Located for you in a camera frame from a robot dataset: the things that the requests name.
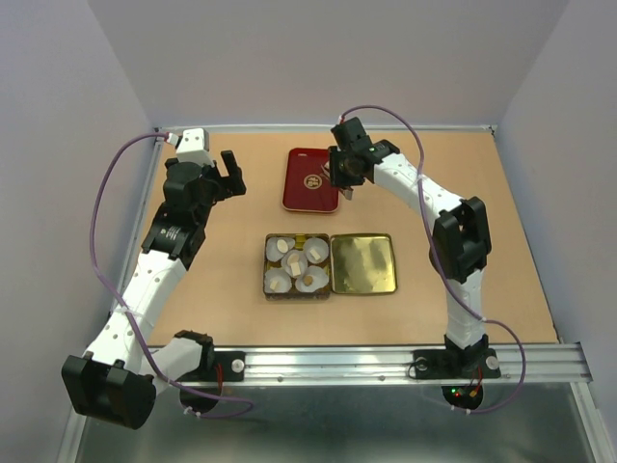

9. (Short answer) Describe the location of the square white chocolate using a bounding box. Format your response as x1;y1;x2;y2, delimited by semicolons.
289;262;303;278

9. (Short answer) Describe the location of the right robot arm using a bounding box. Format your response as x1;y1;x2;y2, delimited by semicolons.
326;117;492;376

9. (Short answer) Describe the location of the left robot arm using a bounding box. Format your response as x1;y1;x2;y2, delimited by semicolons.
61;150;246;429

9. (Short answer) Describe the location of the oval white chocolate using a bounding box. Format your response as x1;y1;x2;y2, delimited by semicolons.
277;239;289;254

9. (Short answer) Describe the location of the chocolate tin base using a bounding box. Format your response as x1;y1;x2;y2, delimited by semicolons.
262;233;333;301

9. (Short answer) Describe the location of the red lacquer tray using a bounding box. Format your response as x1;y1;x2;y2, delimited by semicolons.
282;148;339;213

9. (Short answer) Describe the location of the top right paper cup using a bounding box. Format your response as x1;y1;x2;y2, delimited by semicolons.
303;237;330;264

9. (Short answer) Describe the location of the paper cup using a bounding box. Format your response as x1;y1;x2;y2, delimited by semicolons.
303;237;330;264
265;236;295;262
282;250;308;278
264;268;292;294
295;266;329;293

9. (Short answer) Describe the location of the gold tin lid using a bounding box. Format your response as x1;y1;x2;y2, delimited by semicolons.
330;233;397;296

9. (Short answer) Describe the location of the top left paper cup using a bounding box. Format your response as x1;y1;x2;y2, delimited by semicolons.
265;236;295;262

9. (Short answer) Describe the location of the centre paper cup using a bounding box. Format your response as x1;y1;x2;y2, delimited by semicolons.
282;250;308;278

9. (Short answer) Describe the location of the bottom right paper cup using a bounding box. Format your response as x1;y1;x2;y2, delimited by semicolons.
295;266;329;293

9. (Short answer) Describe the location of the bottom left paper cup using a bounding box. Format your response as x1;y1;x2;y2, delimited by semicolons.
264;268;292;294

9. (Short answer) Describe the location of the metal front plate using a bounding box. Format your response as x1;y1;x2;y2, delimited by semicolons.
67;384;594;462

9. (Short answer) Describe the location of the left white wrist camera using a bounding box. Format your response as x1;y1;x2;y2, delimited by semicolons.
165;128;215;167

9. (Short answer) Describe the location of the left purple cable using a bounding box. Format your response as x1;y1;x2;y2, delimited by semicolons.
90;132;255;420

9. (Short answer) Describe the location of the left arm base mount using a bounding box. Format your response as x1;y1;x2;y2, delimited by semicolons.
174;330;246;395

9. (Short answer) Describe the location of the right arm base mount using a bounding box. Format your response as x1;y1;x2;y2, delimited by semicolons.
408;339;501;411

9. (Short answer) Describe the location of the aluminium mounting rail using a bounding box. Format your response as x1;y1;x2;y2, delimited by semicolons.
216;343;592;388

